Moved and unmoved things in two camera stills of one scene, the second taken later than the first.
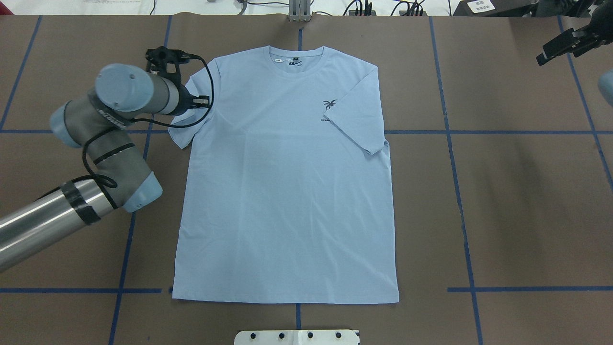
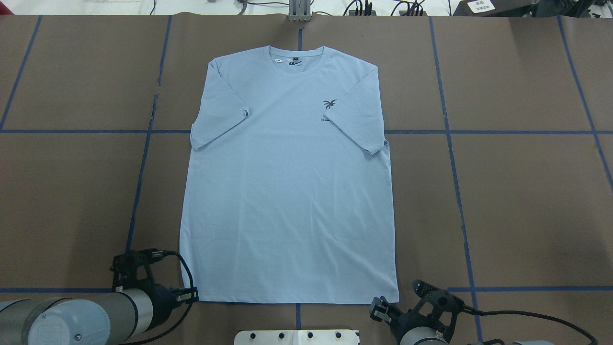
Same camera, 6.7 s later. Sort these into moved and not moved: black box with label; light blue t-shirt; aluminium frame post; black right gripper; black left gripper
Moved: black right gripper; black left gripper
Not moved: light blue t-shirt; aluminium frame post; black box with label
